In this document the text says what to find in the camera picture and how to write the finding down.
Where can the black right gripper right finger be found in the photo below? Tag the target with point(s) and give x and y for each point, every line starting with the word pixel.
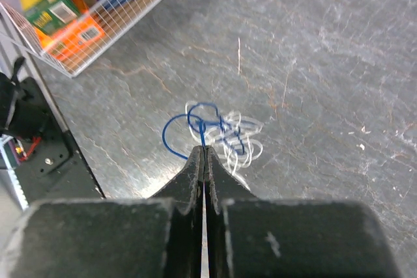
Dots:
pixel 252 237

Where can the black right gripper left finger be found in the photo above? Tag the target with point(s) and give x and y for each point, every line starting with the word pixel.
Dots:
pixel 155 237

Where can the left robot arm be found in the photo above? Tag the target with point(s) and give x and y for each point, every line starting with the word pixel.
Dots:
pixel 20 118

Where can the orange snack packet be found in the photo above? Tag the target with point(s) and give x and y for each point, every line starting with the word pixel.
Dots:
pixel 77 36

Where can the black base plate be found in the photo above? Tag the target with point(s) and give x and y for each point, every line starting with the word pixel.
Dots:
pixel 56 169

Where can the white slotted cable duct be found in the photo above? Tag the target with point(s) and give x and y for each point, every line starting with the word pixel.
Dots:
pixel 11 163

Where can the white wire basket shelf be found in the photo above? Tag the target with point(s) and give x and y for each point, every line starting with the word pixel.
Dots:
pixel 115 17

